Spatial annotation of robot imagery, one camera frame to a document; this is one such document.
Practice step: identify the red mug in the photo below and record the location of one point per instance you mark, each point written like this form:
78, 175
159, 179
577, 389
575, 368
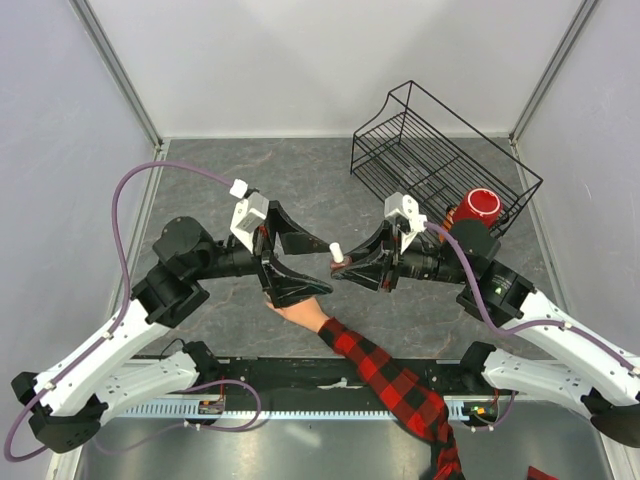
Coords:
479, 204

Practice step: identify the white slotted cable duct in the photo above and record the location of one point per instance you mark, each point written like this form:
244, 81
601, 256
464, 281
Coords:
192, 408

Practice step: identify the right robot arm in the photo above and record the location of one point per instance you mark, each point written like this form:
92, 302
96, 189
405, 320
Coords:
592, 376

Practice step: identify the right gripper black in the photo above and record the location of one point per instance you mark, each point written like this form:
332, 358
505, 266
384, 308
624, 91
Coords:
372, 275

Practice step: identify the orange cup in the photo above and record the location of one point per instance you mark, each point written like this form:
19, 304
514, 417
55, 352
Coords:
448, 220

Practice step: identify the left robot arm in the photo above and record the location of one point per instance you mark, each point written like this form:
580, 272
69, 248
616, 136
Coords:
68, 404

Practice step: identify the black wire rack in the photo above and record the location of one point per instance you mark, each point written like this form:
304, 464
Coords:
417, 145

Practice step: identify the red plaid sleeve forearm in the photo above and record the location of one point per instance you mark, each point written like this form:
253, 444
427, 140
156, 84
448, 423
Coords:
422, 411

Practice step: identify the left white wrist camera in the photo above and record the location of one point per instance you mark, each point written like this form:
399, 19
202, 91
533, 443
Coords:
249, 214

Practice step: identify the glitter red nail polish bottle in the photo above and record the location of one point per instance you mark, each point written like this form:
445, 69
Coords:
339, 266

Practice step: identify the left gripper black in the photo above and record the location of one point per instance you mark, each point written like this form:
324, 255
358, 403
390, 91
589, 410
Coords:
286, 287

